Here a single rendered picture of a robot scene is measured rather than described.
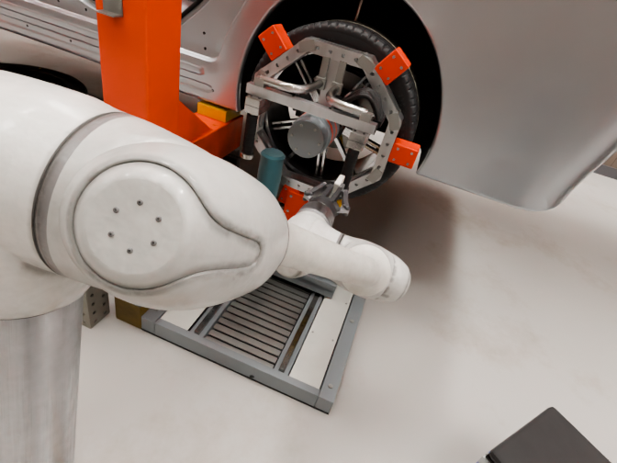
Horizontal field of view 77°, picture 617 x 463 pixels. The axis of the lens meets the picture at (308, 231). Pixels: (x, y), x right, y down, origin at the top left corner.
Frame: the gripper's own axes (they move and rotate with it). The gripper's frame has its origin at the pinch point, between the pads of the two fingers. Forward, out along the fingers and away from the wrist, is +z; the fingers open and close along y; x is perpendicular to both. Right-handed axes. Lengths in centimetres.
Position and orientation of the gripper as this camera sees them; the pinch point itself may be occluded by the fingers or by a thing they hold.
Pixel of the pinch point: (338, 184)
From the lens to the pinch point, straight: 111.7
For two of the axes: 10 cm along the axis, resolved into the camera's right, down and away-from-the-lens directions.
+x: 2.2, -8.0, -5.6
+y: 9.2, 3.5, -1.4
